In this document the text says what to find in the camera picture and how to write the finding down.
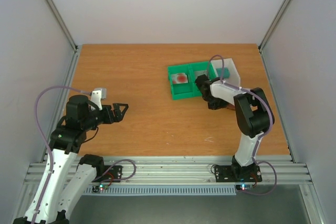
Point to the right aluminium upright profile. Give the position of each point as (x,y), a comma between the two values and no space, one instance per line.
(275,22)

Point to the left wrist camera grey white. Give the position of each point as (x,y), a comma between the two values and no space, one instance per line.
(97,95)

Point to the right controller board with leds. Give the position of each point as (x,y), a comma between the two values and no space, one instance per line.
(245,187)

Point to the left controller board with leds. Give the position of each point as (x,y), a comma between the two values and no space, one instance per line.
(101,188)

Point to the blue slotted cable duct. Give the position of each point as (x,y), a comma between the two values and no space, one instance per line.
(162,190)

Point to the red white card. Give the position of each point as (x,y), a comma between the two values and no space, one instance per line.
(179,78)

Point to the controller board with leds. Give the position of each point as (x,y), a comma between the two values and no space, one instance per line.
(245,187)
(101,188)

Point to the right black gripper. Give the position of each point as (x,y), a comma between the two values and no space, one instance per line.
(200,82)

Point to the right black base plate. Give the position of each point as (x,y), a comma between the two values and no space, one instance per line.
(237,174)

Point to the brown leather card holder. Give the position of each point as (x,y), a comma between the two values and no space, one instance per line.
(230,107)

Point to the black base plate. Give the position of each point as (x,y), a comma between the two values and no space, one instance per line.
(114,174)
(237,174)

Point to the white bin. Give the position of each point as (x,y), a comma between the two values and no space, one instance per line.
(231,74)

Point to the aluminium front rail frame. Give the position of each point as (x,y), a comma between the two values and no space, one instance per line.
(197,170)

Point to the grey card in bin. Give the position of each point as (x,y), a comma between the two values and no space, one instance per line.
(200,73)

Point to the left aluminium upright profile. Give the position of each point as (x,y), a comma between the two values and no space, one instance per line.
(54,10)

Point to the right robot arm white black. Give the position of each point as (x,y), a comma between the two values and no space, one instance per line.
(254,119)

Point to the aluminium upright profile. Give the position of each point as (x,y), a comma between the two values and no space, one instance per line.
(275,22)
(54,10)

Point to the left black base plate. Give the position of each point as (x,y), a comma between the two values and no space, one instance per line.
(114,174)

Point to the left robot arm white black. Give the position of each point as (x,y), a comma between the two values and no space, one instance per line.
(55,199)

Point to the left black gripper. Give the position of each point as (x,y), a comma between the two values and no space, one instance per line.
(118,117)

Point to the green double bin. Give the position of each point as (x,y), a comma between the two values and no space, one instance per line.
(188,90)

